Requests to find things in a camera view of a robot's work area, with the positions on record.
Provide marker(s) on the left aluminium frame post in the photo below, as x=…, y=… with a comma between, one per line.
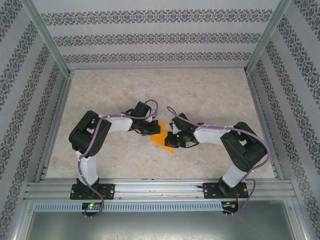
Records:
x=48, y=37

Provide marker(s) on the left side aluminium frame rail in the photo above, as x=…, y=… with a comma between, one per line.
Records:
x=63, y=100

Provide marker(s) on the aluminium frame post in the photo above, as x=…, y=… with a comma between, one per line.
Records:
x=48, y=37
x=265, y=37

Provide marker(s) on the long aluminium mounting rail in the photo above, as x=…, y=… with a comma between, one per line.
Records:
x=160, y=190

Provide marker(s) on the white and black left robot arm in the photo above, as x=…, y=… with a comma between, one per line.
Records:
x=120, y=125

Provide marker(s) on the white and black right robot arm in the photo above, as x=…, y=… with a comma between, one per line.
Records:
x=207, y=135

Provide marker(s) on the aluminium frame rail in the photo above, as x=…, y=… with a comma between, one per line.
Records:
x=63, y=100
x=255, y=100

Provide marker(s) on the right side aluminium frame rail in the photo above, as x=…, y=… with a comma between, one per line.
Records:
x=255, y=100

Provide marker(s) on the right aluminium frame post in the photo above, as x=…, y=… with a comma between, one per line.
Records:
x=265, y=37

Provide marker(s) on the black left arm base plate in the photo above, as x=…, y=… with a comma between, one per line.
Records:
x=108, y=191

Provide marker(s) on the orange cloth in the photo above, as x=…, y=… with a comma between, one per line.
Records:
x=158, y=138

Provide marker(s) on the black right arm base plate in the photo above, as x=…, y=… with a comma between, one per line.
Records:
x=211, y=191

